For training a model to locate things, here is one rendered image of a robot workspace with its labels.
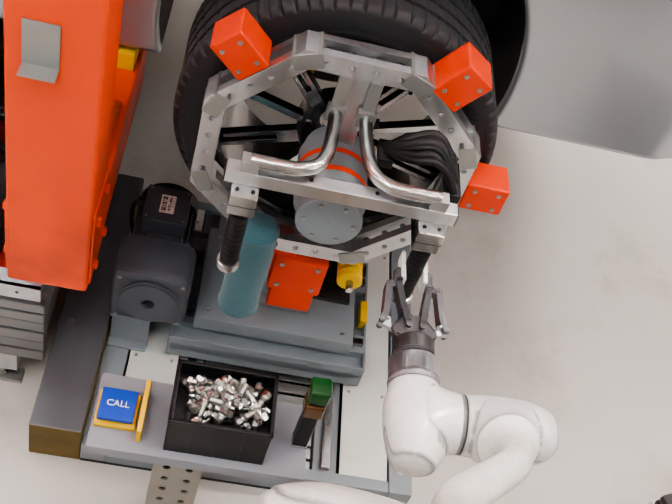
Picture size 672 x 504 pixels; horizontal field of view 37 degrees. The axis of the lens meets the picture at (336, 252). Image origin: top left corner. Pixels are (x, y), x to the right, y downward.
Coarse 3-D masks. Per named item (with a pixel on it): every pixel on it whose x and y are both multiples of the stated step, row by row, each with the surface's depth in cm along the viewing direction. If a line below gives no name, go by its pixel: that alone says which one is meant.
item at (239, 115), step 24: (264, 96) 197; (312, 96) 196; (384, 96) 195; (240, 120) 220; (312, 120) 206; (408, 120) 202; (240, 144) 217; (264, 144) 226; (288, 144) 231; (384, 168) 226; (408, 168) 210; (432, 168) 210; (264, 192) 217; (384, 216) 218
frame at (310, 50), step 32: (320, 32) 179; (288, 64) 177; (320, 64) 176; (352, 64) 177; (384, 64) 177; (416, 64) 180; (224, 96) 183; (416, 96) 181; (448, 128) 187; (192, 160) 200; (224, 192) 203; (288, 224) 215; (384, 224) 214; (320, 256) 216; (352, 256) 215
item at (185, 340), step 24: (192, 288) 258; (360, 288) 269; (192, 312) 249; (360, 312) 262; (168, 336) 244; (192, 336) 248; (216, 336) 250; (240, 336) 252; (360, 336) 258; (216, 360) 251; (240, 360) 250; (264, 360) 250; (288, 360) 250; (312, 360) 250; (336, 360) 254; (360, 360) 256
